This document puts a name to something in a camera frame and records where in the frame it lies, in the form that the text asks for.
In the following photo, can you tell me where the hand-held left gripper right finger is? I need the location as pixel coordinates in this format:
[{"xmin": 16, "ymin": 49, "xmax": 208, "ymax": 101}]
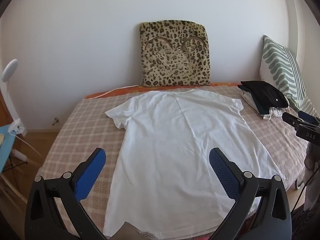
[{"xmin": 209, "ymin": 147, "xmax": 292, "ymax": 240}]

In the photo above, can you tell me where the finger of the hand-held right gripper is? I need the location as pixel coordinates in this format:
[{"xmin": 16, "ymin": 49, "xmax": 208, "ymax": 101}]
[
  {"xmin": 282, "ymin": 112, "xmax": 305, "ymax": 131},
  {"xmin": 298, "ymin": 110, "xmax": 320, "ymax": 126}
]

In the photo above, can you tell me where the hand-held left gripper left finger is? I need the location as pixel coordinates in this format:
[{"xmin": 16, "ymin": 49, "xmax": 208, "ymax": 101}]
[{"xmin": 24, "ymin": 148, "xmax": 108, "ymax": 240}]

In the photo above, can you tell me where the white t-shirt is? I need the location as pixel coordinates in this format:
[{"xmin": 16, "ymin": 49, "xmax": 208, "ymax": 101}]
[{"xmin": 104, "ymin": 89, "xmax": 286, "ymax": 239}]

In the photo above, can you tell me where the dark green folded garment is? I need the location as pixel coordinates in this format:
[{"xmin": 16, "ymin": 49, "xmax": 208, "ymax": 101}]
[{"xmin": 252, "ymin": 99, "xmax": 272, "ymax": 115}]

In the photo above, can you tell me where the black folded garment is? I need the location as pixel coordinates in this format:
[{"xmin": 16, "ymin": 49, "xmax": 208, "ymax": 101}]
[{"xmin": 237, "ymin": 81, "xmax": 290, "ymax": 108}]

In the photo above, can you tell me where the pink checked blanket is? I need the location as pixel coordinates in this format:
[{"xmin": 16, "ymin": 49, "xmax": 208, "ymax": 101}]
[{"xmin": 35, "ymin": 86, "xmax": 310, "ymax": 240}]

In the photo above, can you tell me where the green striped white throw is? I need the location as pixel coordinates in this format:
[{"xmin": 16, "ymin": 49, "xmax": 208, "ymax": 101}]
[{"xmin": 259, "ymin": 35, "xmax": 320, "ymax": 120}]

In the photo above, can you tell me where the orange bed sheet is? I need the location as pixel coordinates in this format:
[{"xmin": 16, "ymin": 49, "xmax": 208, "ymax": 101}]
[{"xmin": 85, "ymin": 81, "xmax": 242, "ymax": 100}]

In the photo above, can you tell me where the blue chair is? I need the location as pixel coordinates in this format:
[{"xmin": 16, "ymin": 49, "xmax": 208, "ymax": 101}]
[{"xmin": 0, "ymin": 125, "xmax": 43, "ymax": 205}]

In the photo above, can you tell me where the wooden door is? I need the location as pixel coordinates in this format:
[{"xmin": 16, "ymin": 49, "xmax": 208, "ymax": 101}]
[{"xmin": 0, "ymin": 87, "xmax": 14, "ymax": 128}]

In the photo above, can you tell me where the leopard print cushion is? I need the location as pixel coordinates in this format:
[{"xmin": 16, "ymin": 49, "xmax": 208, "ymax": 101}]
[{"xmin": 139, "ymin": 19, "xmax": 211, "ymax": 87}]

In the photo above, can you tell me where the white clip lamp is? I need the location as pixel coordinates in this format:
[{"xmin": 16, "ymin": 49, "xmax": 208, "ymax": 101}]
[{"xmin": 0, "ymin": 59, "xmax": 25, "ymax": 134}]

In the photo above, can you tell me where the white folded garment with straps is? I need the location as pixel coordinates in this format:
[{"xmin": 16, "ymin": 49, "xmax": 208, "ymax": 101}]
[{"xmin": 241, "ymin": 90, "xmax": 290, "ymax": 120}]

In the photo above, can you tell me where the white cord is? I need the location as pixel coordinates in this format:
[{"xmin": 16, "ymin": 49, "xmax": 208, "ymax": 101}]
[{"xmin": 96, "ymin": 85, "xmax": 139, "ymax": 98}]

